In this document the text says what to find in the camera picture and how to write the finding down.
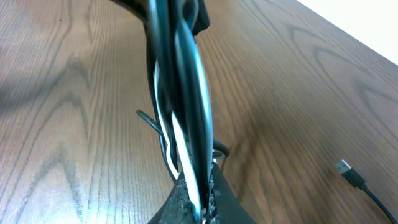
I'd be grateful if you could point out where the white usb cable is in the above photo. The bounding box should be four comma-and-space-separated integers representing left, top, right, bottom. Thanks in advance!
152, 40, 215, 224

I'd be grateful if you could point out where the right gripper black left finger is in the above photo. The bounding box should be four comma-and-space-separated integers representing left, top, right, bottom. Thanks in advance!
148, 177, 202, 224

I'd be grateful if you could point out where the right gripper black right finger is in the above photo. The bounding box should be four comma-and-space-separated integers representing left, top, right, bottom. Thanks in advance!
205, 163, 255, 224

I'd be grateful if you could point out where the black usb cable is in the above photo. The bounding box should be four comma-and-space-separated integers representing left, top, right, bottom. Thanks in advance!
110, 0, 398, 224

